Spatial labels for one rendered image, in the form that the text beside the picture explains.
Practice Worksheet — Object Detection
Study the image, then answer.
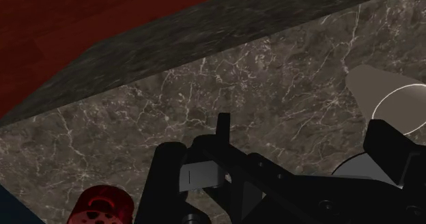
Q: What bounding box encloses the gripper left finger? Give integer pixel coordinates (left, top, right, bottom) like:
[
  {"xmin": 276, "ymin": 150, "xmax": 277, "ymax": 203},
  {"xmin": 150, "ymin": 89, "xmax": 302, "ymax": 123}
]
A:
[{"xmin": 134, "ymin": 112, "xmax": 238, "ymax": 224}]

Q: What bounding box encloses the grey round dish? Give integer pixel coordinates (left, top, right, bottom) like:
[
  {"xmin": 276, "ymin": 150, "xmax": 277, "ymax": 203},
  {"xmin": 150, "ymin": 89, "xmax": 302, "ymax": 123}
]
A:
[{"xmin": 331, "ymin": 151, "xmax": 404, "ymax": 188}]

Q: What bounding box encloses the beige cup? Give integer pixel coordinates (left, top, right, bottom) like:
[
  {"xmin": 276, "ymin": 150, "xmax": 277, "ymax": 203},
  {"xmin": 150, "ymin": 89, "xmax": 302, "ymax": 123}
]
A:
[{"xmin": 345, "ymin": 64, "xmax": 426, "ymax": 137}]

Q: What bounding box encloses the red round shaker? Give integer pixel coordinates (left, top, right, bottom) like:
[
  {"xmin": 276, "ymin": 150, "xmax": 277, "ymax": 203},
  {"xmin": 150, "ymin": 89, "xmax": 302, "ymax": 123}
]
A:
[{"xmin": 66, "ymin": 184, "xmax": 135, "ymax": 224}]

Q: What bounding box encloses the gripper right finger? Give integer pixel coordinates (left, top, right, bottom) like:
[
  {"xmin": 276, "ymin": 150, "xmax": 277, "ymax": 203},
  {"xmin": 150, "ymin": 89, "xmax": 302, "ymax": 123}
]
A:
[{"xmin": 363, "ymin": 118, "xmax": 426, "ymax": 191}]

